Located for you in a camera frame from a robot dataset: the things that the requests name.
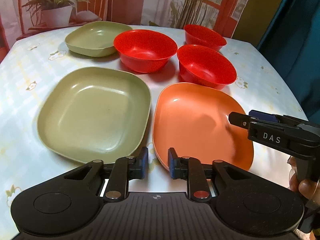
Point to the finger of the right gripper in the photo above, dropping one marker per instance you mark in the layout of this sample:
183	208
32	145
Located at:
265	116
240	120

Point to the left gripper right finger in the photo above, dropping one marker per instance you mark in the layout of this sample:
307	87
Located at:
180	167

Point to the teal fabric chair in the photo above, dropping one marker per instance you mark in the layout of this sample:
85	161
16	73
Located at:
291	46

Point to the orange square plate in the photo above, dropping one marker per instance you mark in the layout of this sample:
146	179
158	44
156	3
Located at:
193	119

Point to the person's right hand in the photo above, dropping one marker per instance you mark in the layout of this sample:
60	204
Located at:
307	188

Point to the large green square plate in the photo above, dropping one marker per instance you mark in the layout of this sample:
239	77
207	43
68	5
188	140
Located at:
95	113

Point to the small green square plate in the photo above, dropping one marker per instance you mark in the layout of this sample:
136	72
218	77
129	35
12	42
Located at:
95	39

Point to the red bowl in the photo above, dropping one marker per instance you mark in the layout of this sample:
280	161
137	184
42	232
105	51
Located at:
144	51
204	66
200	35

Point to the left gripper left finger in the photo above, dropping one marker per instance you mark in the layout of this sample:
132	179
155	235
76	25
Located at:
135	165

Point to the printed backdrop curtain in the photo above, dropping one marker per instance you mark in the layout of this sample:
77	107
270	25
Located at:
243	19

